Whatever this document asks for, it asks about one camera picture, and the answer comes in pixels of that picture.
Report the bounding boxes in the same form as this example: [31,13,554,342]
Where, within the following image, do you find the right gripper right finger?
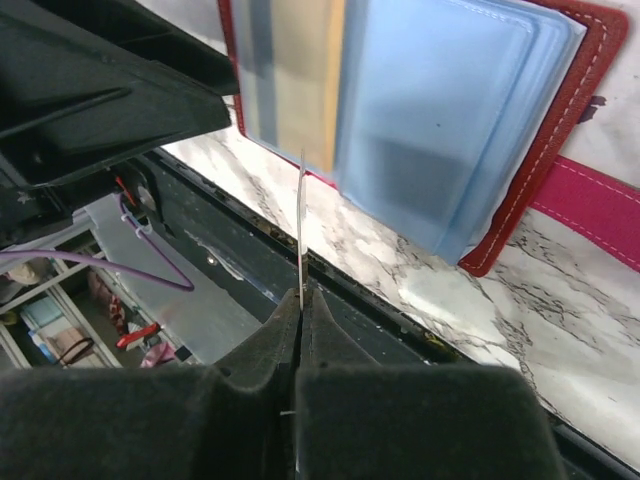
[295,291,565,479]

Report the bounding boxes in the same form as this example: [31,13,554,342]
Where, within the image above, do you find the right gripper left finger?
[1,290,300,479]

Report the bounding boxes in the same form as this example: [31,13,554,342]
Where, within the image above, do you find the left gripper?
[1,1,239,248]

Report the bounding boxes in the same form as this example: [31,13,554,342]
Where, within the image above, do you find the red card holder wallet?
[219,1,639,277]

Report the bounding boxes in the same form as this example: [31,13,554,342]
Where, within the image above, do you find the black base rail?
[144,149,640,480]

